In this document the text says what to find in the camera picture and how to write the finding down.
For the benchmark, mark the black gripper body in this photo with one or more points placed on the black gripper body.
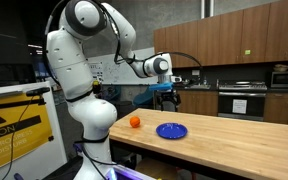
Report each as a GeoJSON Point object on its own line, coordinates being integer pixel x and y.
{"type": "Point", "coordinates": [168, 96]}

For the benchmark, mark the orange ball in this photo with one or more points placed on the orange ball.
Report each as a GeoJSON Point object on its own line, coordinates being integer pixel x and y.
{"type": "Point", "coordinates": [135, 122]}

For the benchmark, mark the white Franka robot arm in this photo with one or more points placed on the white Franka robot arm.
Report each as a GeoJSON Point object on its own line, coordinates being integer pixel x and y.
{"type": "Point", "coordinates": [77, 66]}

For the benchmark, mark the blue plate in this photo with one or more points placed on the blue plate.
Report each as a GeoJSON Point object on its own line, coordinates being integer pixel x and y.
{"type": "Point", "coordinates": [172, 131]}

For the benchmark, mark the stainless steel dishwasher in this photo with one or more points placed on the stainless steel dishwasher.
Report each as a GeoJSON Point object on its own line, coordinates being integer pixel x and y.
{"type": "Point", "coordinates": [169, 106]}

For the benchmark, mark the blue office chair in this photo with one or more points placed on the blue office chair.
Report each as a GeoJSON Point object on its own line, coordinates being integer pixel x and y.
{"type": "Point", "coordinates": [143, 98]}
{"type": "Point", "coordinates": [112, 93]}

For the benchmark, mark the wooden sink base cabinet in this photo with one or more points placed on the wooden sink base cabinet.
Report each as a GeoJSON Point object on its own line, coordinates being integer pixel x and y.
{"type": "Point", "coordinates": [199, 103]}

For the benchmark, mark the stainless steel sink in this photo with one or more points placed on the stainless steel sink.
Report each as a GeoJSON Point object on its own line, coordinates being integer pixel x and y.
{"type": "Point", "coordinates": [199, 87]}

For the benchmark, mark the clear soap bottle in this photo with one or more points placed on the clear soap bottle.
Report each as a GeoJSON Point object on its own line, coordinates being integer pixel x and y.
{"type": "Point", "coordinates": [205, 82]}

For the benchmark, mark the stainless steel oven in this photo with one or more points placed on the stainless steel oven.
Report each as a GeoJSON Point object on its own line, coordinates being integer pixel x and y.
{"type": "Point", "coordinates": [224, 106]}

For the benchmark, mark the white paper sheet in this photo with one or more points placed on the white paper sheet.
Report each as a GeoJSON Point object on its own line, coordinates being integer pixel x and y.
{"type": "Point", "coordinates": [239, 106]}

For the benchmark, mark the black yellow device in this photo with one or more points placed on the black yellow device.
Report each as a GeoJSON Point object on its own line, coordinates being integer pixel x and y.
{"type": "Point", "coordinates": [96, 87]}

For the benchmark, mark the purple lit control box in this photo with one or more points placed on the purple lit control box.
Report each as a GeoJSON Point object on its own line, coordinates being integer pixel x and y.
{"type": "Point", "coordinates": [124, 175]}

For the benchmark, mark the green sticky note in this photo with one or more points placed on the green sticky note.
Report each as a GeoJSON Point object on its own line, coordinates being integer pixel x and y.
{"type": "Point", "coordinates": [247, 52]}

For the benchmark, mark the black kitchen countertop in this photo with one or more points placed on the black kitchen countertop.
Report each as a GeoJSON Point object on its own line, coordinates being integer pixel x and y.
{"type": "Point", "coordinates": [284, 90]}

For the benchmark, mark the tan bowl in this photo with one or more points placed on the tan bowl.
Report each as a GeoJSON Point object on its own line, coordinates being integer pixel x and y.
{"type": "Point", "coordinates": [280, 68]}

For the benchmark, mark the stainless steel microwave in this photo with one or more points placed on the stainless steel microwave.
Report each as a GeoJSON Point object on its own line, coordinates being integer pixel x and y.
{"type": "Point", "coordinates": [285, 80]}

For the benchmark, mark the yellow caution sign board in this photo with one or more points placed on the yellow caution sign board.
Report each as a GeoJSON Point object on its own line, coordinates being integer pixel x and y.
{"type": "Point", "coordinates": [17, 133]}

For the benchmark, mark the small blue object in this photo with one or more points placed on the small blue object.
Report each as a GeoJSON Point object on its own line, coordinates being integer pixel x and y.
{"type": "Point", "coordinates": [18, 176]}

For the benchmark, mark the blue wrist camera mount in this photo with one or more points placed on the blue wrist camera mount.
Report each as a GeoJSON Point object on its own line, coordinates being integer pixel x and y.
{"type": "Point", "coordinates": [160, 86]}

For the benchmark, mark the white wall outlet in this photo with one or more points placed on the white wall outlet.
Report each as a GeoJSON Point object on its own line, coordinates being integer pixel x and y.
{"type": "Point", "coordinates": [195, 72]}

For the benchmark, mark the wooden wall cabinets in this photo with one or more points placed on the wooden wall cabinets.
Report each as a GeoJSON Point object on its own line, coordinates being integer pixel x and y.
{"type": "Point", "coordinates": [217, 40]}

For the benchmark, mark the white wall pipe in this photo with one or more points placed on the white wall pipe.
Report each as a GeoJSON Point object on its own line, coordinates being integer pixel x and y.
{"type": "Point", "coordinates": [212, 8]}
{"type": "Point", "coordinates": [202, 8]}

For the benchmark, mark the black bar camera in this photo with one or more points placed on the black bar camera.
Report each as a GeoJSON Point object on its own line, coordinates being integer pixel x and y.
{"type": "Point", "coordinates": [37, 91]}

